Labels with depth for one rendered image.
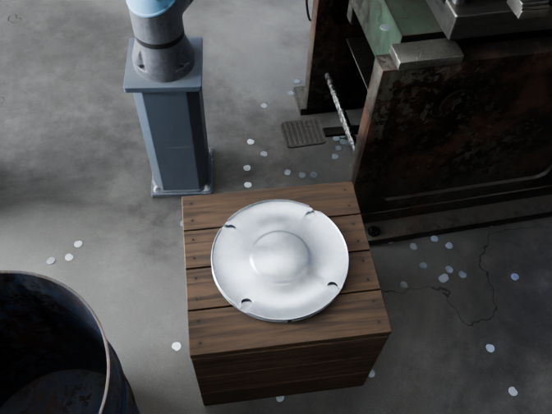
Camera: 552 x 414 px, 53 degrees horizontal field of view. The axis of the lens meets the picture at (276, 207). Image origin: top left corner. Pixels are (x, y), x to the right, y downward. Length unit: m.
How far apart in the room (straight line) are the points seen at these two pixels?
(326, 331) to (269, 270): 0.17
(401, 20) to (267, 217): 0.51
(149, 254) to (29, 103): 0.75
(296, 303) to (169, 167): 0.66
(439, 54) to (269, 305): 0.62
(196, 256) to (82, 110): 0.96
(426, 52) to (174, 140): 0.70
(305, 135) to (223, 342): 0.76
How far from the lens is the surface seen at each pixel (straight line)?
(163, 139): 1.54
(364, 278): 1.20
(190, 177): 1.67
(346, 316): 1.15
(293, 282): 1.16
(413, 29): 1.27
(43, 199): 1.82
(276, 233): 1.21
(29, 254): 1.73
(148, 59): 1.38
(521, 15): 1.27
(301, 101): 1.95
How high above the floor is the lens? 1.40
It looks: 55 degrees down
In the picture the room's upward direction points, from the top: 3 degrees clockwise
